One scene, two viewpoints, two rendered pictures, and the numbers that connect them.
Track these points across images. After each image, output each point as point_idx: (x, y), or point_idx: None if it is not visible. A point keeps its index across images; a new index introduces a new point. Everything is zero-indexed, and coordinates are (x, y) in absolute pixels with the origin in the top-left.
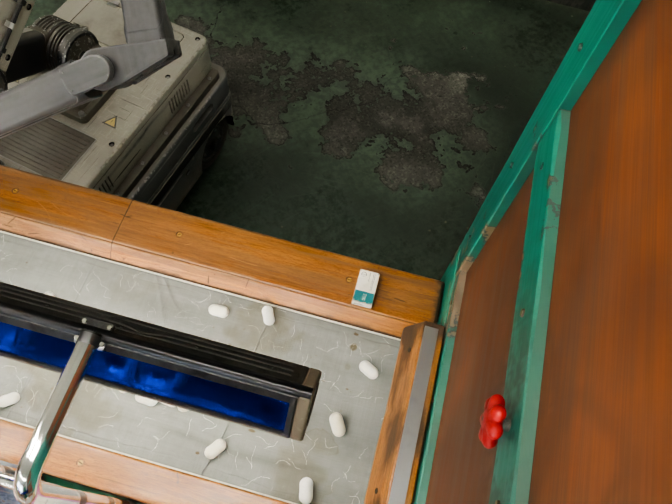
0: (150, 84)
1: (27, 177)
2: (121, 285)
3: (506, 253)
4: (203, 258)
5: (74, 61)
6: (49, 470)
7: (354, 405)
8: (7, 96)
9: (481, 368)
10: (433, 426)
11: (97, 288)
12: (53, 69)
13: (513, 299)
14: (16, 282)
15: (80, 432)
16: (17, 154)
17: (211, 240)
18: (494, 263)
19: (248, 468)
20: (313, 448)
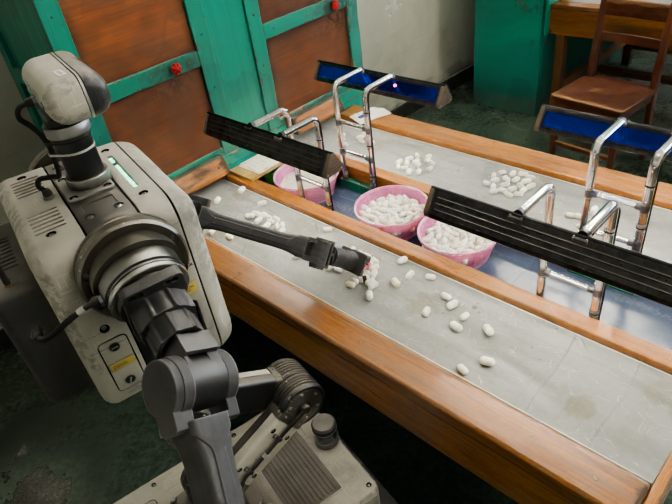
0: (172, 481)
1: (275, 302)
2: (262, 256)
3: (129, 128)
4: (219, 250)
5: (199, 196)
6: (319, 205)
7: None
8: (239, 219)
9: (163, 123)
10: (187, 165)
11: (273, 258)
12: (211, 215)
13: (144, 104)
14: (307, 268)
15: (306, 218)
16: (303, 450)
17: (210, 255)
18: (131, 143)
19: (255, 199)
20: (230, 199)
